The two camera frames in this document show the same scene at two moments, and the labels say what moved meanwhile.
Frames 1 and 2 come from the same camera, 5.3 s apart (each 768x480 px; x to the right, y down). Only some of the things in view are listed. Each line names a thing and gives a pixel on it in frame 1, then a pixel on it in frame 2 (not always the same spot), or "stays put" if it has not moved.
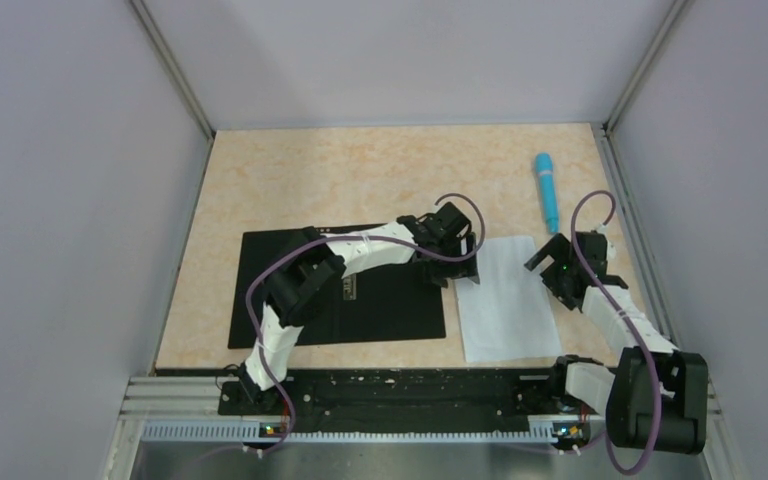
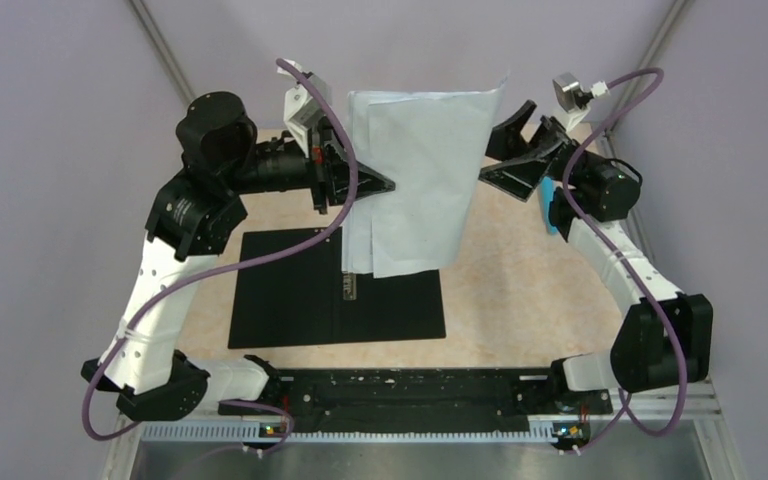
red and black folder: [383, 303] stays put
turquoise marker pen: [546, 179] stays put
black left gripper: [456, 270] → [330, 166]
